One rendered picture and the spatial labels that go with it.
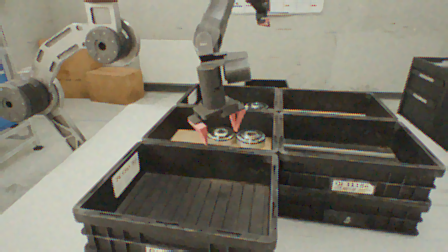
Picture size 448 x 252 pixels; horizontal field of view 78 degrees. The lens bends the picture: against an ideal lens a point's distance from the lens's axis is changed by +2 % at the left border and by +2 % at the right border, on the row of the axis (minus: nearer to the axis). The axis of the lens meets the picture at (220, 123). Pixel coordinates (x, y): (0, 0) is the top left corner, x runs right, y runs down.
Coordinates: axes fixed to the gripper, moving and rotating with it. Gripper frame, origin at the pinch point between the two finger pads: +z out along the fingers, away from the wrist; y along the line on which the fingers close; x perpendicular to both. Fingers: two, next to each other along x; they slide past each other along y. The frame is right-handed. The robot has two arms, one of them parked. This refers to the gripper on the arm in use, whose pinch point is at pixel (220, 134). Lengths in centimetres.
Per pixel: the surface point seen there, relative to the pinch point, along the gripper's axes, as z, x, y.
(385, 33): 61, 157, 329
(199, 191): 12.4, -2.4, -10.5
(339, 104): 21, 16, 68
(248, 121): 11.2, 18.0, 20.8
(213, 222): 12.3, -14.1, -12.6
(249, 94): 13, 42, 38
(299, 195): 19.6, -14.8, 13.7
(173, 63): 60, 312, 94
